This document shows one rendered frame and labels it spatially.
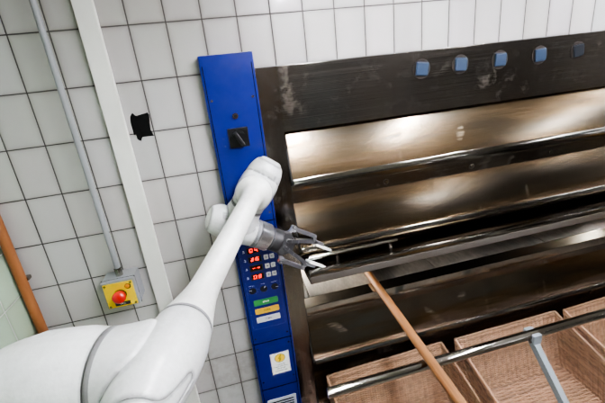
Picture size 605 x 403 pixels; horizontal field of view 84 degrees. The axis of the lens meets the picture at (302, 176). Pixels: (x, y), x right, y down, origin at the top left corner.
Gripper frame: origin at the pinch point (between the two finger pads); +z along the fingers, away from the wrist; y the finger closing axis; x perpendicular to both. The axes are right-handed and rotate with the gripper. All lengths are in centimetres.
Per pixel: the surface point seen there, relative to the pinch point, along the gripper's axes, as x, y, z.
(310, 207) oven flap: -8.1, -14.6, -6.2
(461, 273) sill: 1, -13, 70
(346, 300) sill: -11.4, 14.8, 26.4
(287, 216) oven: -8.2, -8.5, -13.3
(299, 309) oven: -15.7, 24.2, 9.8
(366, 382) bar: 22.5, 28.7, 17.5
